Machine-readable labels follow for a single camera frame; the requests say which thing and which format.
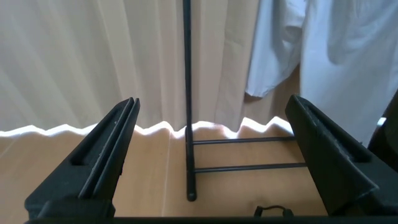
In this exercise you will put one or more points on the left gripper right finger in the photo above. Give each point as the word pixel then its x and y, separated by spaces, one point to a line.
pixel 348 186

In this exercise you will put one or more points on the beige curtain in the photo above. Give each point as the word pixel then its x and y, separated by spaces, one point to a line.
pixel 77 62

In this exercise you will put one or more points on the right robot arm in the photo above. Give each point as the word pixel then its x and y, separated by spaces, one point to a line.
pixel 388 140

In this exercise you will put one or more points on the black clothes rack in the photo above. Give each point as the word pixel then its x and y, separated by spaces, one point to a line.
pixel 188 93

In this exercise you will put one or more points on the pale grey shorts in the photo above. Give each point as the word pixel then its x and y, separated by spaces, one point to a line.
pixel 342 62

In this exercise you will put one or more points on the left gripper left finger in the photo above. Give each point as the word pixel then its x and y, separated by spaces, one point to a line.
pixel 62 199

